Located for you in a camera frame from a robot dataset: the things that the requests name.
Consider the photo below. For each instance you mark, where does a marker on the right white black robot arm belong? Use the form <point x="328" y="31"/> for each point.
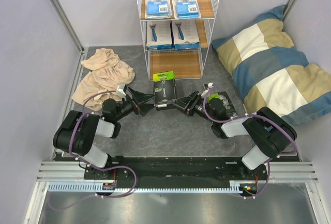
<point x="270" y="133"/>

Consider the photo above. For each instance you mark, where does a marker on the beige crumpled cloth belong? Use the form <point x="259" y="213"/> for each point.
<point x="106" y="73"/>

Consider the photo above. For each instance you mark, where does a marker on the aluminium frame rail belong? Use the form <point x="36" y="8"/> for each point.
<point x="67" y="25"/>

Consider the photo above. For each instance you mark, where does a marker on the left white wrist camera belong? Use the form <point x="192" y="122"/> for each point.
<point x="121" y="90"/>

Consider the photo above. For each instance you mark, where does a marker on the blue Gillette razor blister pack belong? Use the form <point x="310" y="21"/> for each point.
<point x="158" y="9"/>

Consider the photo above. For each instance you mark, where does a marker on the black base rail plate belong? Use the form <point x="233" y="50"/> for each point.
<point x="177" y="171"/>

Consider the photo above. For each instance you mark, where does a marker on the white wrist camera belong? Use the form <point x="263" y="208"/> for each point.
<point x="206" y="88"/>
<point x="121" y="90"/>

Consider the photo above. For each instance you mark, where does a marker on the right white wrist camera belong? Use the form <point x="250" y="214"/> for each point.
<point x="206" y="88"/>

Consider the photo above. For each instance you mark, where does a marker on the white wire wooden shelf unit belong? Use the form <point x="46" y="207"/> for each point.
<point x="187" y="63"/>

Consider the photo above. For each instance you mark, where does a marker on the black green Gillette razor box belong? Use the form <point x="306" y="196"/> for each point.
<point x="164" y="90"/>

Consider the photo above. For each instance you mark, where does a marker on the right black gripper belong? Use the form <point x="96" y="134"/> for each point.
<point x="192" y="100"/>

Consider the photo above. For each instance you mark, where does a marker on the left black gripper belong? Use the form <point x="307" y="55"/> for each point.
<point x="137" y="98"/>

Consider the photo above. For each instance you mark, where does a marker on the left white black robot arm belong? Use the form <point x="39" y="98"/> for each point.
<point x="77" y="132"/>

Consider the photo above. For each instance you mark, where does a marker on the black green razor box portrait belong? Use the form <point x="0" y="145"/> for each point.
<point x="220" y="107"/>

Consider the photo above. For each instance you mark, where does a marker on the Harry's razor box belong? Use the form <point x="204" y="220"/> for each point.
<point x="158" y="35"/>
<point x="185" y="34"/>

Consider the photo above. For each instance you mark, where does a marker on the blue beige checkered pillow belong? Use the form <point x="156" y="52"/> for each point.
<point x="269" y="71"/>

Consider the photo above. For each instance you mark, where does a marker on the Gillette razor white card pack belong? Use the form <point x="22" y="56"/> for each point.
<point x="186" y="9"/>

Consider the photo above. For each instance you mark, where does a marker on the light blue slotted cable duct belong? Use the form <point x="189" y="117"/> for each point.
<point x="100" y="187"/>

